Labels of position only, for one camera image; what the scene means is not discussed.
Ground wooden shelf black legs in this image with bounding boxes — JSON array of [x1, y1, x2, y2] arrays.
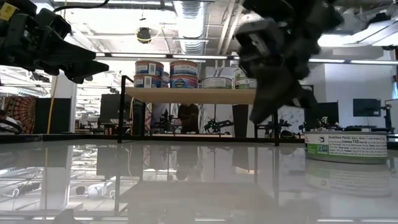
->
[[117, 74, 280, 147]]

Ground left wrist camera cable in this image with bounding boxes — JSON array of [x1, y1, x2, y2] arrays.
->
[[52, 0, 111, 13]]

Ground yellow cord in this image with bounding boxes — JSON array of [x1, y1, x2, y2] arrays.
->
[[45, 76, 60, 134]]

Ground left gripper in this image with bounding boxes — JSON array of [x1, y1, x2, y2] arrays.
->
[[0, 12, 110, 85]]

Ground black table frame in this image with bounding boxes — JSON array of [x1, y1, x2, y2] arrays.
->
[[0, 132, 398, 147]]

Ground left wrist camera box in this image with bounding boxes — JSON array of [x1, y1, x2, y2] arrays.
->
[[35, 7, 72, 40]]

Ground black bin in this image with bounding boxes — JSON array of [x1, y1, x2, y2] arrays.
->
[[231, 104, 250, 139]]

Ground black curved hose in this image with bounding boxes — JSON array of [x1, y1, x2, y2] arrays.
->
[[0, 119, 25, 135]]

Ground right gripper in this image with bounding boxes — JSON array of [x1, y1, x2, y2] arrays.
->
[[234, 18, 321, 131]]

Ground black tripod stand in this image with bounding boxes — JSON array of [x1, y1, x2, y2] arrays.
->
[[381, 98, 398, 134]]

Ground black ceiling dome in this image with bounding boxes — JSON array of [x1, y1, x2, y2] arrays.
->
[[136, 27, 152, 44]]

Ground large black screen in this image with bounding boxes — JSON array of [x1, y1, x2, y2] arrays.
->
[[317, 101, 340, 130]]

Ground person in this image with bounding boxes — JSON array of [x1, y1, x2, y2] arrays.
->
[[177, 103, 200, 134]]

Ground dark low box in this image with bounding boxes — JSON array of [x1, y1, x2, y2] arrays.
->
[[33, 97, 72, 134]]

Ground black background monitor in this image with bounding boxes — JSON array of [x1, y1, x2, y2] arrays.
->
[[98, 93, 137, 128]]

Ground patterned cloth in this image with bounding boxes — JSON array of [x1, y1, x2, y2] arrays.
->
[[0, 95, 37, 134]]

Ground white cabinet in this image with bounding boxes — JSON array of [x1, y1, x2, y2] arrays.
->
[[51, 74, 78, 100]]

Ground whiteboard with drawings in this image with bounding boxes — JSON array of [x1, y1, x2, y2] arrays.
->
[[278, 107, 305, 134]]

